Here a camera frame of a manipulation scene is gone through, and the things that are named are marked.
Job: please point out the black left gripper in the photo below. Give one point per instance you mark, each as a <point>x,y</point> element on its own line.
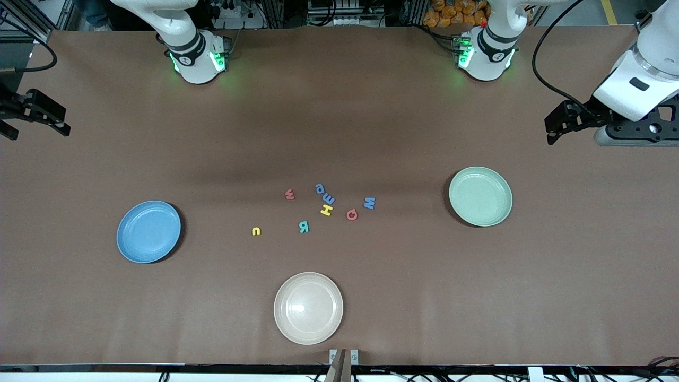
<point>585,113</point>

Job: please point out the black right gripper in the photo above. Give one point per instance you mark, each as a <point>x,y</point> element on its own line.
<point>11,105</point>

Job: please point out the blue capital letter W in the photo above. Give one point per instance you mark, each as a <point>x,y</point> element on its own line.
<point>369,202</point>

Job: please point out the pink capital letter Q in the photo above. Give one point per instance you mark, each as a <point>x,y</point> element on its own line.
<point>348,214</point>

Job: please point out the blue lowercase letter m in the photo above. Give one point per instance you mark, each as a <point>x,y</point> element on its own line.
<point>330,199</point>

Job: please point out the yellow capital letter H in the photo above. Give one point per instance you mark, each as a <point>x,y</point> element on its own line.
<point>326,210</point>

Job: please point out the red lowercase letter w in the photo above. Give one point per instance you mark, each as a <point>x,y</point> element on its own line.
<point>289,194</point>

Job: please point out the teal capital letter R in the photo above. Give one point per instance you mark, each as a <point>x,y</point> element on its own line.
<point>303,227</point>

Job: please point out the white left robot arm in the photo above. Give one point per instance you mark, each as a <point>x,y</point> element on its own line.
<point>485,63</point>

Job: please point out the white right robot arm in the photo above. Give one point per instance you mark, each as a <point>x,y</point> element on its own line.
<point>196,69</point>

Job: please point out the green plate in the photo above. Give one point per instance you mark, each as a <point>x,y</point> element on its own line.
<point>480,197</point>

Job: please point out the orange packaged items pile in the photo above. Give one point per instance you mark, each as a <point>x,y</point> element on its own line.
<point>451,13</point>

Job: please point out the blue plate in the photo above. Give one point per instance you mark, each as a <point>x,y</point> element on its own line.
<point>148,233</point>

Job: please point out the white power strip with plugs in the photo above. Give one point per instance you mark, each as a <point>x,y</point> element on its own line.
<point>238,10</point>

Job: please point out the long white power strip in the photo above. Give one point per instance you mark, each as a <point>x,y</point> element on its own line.
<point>345,21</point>

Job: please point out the blue lowercase letter a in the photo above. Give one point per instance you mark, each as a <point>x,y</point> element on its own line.
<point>320,188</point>

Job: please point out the beige plate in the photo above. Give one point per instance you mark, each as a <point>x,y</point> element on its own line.
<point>307,318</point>

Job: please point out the aluminium frame profile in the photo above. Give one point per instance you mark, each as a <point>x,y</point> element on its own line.
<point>42,37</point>

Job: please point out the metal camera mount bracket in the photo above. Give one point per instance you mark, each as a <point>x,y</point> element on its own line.
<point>344,366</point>

